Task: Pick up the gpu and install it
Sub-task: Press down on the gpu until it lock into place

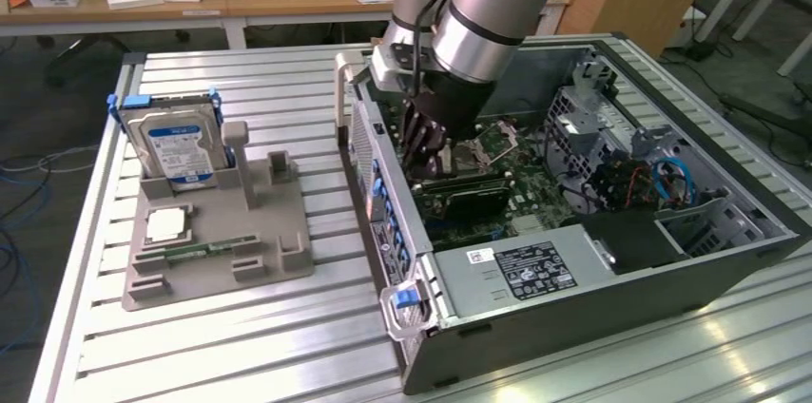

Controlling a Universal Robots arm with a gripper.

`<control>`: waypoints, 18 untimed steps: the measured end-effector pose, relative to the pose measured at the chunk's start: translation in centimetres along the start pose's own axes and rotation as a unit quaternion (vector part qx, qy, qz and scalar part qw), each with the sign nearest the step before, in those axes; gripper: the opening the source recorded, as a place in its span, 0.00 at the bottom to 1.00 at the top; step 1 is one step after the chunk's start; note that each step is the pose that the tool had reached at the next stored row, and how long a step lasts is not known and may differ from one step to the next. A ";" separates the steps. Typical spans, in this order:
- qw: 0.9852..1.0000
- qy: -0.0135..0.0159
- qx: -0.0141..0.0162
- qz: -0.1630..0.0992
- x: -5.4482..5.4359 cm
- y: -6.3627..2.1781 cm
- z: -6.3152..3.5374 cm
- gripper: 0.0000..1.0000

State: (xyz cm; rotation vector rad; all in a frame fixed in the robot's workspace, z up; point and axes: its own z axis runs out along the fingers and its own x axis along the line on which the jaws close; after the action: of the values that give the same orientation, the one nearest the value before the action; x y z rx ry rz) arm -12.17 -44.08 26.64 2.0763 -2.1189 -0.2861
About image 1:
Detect black floor stand base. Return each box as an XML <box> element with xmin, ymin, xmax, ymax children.
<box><xmin>720</xmin><ymin>88</ymin><xmax>812</xmax><ymax>129</ymax></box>

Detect open PC case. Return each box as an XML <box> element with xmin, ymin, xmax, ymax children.
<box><xmin>333</xmin><ymin>30</ymin><xmax>812</xmax><ymax>397</ymax></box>

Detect green RAM stick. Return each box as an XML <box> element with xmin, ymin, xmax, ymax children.
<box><xmin>132</xmin><ymin>233</ymin><xmax>263</xmax><ymax>262</ymax></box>

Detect silver chipset heatsink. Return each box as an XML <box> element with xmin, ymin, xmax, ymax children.
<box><xmin>510</xmin><ymin>214</ymin><xmax>551</xmax><ymax>237</ymax></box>

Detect CPU socket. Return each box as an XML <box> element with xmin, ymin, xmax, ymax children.
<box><xmin>446</xmin><ymin>139</ymin><xmax>496</xmax><ymax>179</ymax></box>

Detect perforated silver drive cage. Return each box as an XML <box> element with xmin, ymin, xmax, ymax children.
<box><xmin>544</xmin><ymin>84</ymin><xmax>644</xmax><ymax>171</ymax></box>

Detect hard disk with blue label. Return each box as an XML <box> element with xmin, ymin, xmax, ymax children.
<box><xmin>123</xmin><ymin>107</ymin><xmax>218</xmax><ymax>184</ymax></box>

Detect blue disk carrier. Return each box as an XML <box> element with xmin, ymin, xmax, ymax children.
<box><xmin>106</xmin><ymin>86</ymin><xmax>225</xmax><ymax>171</ymax></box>

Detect blue disk wire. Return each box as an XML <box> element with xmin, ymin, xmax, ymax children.
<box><xmin>651</xmin><ymin>155</ymin><xmax>700</xmax><ymax>208</ymax></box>

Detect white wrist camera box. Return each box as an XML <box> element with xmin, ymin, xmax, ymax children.
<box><xmin>369</xmin><ymin>44</ymin><xmax>441</xmax><ymax>93</ymax></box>

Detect white floor unit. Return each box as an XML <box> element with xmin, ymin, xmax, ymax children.
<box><xmin>671</xmin><ymin>7</ymin><xmax>711</xmax><ymax>50</ymax></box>

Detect grey power supply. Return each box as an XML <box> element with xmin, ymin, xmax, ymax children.
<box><xmin>430</xmin><ymin>224</ymin><xmax>619</xmax><ymax>319</ymax></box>

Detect grey plastic parts rack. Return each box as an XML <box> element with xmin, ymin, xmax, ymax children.
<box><xmin>119</xmin><ymin>120</ymin><xmax>318</xmax><ymax>313</ymax></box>

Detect black power connector bundle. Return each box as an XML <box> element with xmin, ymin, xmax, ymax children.
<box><xmin>587</xmin><ymin>159</ymin><xmax>659</xmax><ymax>213</ymax></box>

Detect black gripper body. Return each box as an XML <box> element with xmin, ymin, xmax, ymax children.
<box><xmin>416</xmin><ymin>70</ymin><xmax>497</xmax><ymax>142</ymax></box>

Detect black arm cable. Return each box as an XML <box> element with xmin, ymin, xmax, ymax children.
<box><xmin>405</xmin><ymin>0</ymin><xmax>464</xmax><ymax>105</ymax></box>

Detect silver disk bay bracket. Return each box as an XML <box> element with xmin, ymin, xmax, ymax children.
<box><xmin>652</xmin><ymin>193</ymin><xmax>770</xmax><ymax>259</ymax></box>

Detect black plastic shroud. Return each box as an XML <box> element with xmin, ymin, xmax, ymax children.
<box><xmin>580</xmin><ymin>209</ymin><xmax>692</xmax><ymax>277</ymax></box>

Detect silver socket cover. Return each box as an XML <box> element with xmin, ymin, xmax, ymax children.
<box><xmin>474</xmin><ymin>118</ymin><xmax>521</xmax><ymax>144</ymax></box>

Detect black office chair base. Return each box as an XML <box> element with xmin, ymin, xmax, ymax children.
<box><xmin>35</xmin><ymin>29</ymin><xmax>191</xmax><ymax>89</ymax></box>

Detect silver CPU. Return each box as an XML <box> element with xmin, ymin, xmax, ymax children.
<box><xmin>143</xmin><ymin>206</ymin><xmax>193</xmax><ymax>246</ymax></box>

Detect green motherboard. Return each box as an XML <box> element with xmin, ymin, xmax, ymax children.
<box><xmin>380</xmin><ymin>103</ymin><xmax>589</xmax><ymax>250</ymax></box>

